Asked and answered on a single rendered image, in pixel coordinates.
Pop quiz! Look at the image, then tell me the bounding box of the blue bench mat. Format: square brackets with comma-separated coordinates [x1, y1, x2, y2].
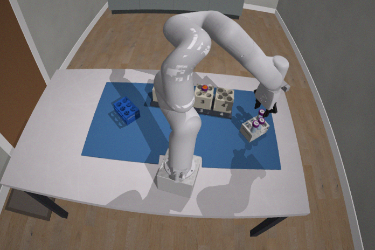
[81, 82, 281, 170]

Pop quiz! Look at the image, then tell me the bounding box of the white tube rack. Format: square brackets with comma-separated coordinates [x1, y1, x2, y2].
[239, 116, 269, 142]

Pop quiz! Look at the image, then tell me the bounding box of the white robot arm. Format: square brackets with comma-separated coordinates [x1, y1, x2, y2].
[154, 11, 290, 183]

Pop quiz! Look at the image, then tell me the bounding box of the blue tube rack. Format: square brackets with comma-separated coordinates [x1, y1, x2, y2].
[113, 96, 140, 125]

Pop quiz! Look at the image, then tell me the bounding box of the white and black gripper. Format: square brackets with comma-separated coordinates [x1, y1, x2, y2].
[254, 83, 281, 118]

